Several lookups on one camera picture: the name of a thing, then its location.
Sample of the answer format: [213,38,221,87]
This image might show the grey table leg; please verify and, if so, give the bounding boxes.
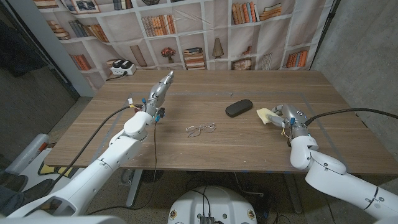
[125,169,144,208]
[284,173,303,215]

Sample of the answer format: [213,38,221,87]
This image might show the dark shoe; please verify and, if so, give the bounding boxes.
[0,172,28,193]
[18,178,55,207]

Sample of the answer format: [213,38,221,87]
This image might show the white power strip black plugs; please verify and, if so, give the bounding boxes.
[110,58,137,77]

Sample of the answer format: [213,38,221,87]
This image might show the blue jeans leg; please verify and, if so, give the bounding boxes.
[0,185,23,217]

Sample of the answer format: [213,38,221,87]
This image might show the white yellow black floor mat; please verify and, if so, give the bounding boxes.
[18,146,91,188]

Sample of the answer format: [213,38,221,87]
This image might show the pale yellow cleaning cloth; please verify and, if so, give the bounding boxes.
[256,108,274,126]

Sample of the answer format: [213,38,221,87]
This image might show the printed bookshelf backdrop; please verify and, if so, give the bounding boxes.
[32,0,335,91]

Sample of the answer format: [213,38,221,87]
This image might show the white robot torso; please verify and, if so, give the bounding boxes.
[167,185,258,224]

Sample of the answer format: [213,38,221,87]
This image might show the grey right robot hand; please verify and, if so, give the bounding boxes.
[266,103,312,139]

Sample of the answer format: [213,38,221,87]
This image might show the white cylinder with orange band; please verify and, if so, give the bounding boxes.
[4,133,50,175]

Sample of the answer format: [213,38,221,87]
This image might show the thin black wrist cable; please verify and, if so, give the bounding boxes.
[85,119,159,216]

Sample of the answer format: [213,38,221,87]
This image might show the clear-framed glasses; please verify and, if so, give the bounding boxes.
[185,123,217,139]

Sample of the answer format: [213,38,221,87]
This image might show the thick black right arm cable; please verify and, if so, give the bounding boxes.
[303,107,398,127]

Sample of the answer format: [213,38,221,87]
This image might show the black glasses case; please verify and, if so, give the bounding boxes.
[224,98,254,118]

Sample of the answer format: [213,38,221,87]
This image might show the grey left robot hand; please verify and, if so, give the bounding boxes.
[144,70,175,118]

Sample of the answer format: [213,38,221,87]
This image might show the black backdrop stand pole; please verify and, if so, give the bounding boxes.
[309,0,341,71]

